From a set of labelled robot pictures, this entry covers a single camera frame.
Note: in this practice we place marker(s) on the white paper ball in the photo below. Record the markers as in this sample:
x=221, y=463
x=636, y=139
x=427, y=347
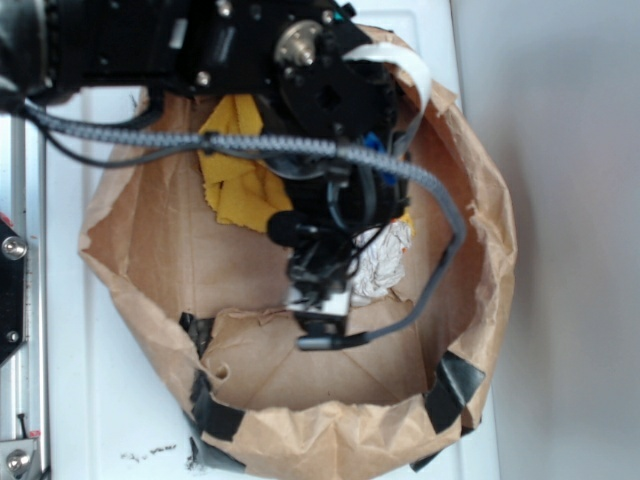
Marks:
x=380, y=266

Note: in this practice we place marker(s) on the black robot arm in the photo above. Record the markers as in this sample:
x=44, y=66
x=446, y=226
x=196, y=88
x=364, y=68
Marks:
x=52, y=49

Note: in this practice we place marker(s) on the yellow cloth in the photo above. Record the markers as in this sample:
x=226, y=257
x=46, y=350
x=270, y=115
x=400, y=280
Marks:
x=241, y=192

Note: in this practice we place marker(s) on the brown paper bag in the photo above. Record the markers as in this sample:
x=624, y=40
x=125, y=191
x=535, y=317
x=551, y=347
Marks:
x=204, y=302

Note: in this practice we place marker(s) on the metal rail with bracket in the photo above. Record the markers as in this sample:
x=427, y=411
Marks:
x=24, y=408

